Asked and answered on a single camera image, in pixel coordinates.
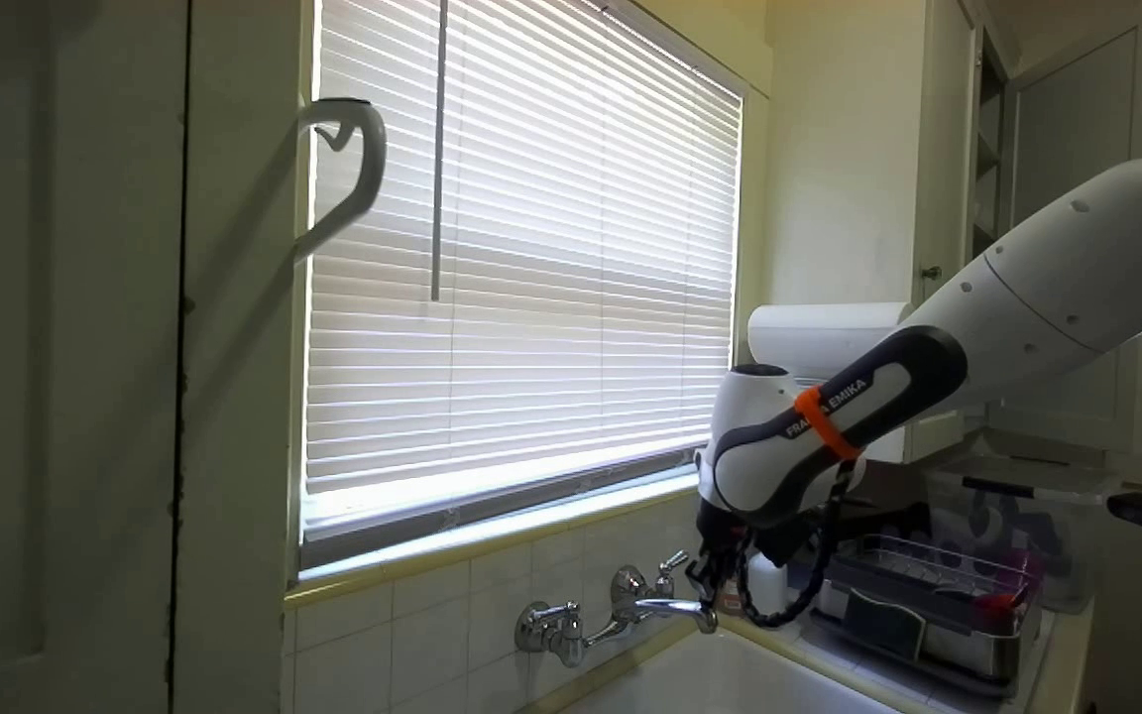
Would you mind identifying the white porcelain sink basin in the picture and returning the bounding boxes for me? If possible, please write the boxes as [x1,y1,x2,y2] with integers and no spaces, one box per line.
[565,625,910,714]

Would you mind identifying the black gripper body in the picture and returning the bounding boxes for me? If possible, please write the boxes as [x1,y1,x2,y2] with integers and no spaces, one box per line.
[693,507,770,593]

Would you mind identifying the orange strap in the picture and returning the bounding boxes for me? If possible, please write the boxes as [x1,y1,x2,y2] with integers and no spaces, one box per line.
[788,380,868,469]

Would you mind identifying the chrome sink faucet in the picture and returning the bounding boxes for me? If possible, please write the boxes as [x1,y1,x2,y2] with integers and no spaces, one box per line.
[592,565,720,651]

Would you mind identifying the blind tilt wand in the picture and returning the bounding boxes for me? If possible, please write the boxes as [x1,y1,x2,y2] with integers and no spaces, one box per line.
[426,0,453,305]

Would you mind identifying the dish drying rack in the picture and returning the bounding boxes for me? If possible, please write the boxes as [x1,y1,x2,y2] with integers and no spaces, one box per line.
[807,515,1046,699]

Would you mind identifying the white wall cabinet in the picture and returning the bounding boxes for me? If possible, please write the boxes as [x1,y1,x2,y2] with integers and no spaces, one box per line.
[910,0,1142,469]

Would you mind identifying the white window blinds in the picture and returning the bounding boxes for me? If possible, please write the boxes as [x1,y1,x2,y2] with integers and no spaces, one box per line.
[302,0,745,536]

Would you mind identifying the white window sill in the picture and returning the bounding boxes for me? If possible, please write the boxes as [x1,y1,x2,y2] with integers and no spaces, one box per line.
[288,461,704,589]

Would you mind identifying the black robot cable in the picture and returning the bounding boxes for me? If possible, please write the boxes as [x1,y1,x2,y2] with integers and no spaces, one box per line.
[736,457,859,634]

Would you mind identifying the chrome faucet knob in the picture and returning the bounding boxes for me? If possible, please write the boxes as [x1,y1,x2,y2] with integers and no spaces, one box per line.
[511,597,594,671]
[655,547,699,603]

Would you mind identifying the white paper towel roll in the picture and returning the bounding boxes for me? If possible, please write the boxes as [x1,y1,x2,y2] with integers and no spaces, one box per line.
[741,298,914,389]

